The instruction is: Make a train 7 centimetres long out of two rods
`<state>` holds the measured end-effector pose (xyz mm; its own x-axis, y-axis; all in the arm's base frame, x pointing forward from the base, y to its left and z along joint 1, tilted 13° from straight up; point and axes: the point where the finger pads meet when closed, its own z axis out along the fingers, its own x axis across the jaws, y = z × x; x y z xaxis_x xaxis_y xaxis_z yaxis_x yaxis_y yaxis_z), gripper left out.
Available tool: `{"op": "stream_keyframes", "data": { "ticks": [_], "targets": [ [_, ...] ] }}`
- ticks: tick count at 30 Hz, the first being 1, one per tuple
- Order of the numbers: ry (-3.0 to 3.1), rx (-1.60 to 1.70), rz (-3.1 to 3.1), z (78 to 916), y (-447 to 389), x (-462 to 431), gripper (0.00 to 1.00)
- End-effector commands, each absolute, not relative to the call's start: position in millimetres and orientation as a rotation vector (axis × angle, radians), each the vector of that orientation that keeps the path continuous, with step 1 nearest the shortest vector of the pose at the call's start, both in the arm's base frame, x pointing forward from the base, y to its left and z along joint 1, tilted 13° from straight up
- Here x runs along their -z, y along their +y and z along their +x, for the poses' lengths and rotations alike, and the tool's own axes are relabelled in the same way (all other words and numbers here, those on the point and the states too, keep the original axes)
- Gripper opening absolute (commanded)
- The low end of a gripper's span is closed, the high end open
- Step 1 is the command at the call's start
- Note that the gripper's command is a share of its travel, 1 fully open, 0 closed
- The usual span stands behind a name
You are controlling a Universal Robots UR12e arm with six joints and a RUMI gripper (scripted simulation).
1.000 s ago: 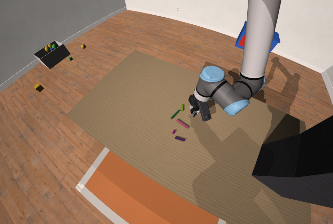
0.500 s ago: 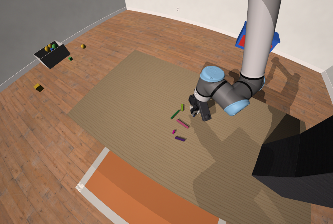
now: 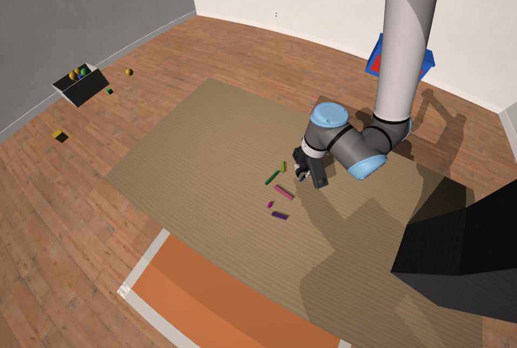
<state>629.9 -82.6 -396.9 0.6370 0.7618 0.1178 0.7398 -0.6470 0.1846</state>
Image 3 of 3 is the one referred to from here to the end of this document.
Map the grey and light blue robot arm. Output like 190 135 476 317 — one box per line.
301 0 437 189

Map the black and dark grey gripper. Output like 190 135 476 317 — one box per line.
293 146 315 180

